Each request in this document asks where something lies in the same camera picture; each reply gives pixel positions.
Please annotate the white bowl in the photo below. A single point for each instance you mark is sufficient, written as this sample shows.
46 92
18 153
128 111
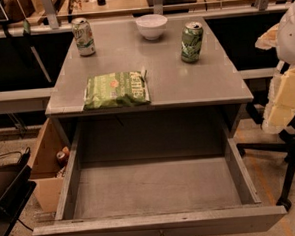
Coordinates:
151 26

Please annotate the green soda can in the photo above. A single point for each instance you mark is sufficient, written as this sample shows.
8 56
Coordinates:
192 36

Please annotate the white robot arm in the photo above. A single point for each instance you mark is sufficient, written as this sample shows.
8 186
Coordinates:
286 40

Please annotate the green chip bag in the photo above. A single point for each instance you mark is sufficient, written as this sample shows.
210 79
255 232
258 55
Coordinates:
116 90

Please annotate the grey cabinet with drawers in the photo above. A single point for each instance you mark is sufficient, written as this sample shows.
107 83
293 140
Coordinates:
191 104

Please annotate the black equipment at left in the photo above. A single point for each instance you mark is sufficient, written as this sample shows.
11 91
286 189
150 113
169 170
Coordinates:
15 190

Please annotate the white green 7up can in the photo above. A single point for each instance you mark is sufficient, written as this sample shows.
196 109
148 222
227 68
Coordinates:
83 36

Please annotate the can in cardboard box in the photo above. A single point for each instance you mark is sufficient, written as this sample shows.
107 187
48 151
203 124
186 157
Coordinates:
61 157

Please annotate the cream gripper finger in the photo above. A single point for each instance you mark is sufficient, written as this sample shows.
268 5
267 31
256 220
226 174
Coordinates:
269 39
280 109

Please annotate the open grey top drawer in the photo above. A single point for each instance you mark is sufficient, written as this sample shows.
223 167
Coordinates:
189 192

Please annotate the cardboard box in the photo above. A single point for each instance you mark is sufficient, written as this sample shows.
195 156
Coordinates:
45 166

